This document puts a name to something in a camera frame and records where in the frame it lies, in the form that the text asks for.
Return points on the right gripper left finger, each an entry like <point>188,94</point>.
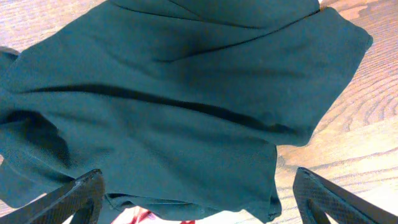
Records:
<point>81,200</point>

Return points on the black t-shirt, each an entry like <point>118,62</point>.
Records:
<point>180,104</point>

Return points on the red t-shirt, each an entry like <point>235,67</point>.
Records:
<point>138,215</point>

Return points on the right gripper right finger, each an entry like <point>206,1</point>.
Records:
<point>319,199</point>

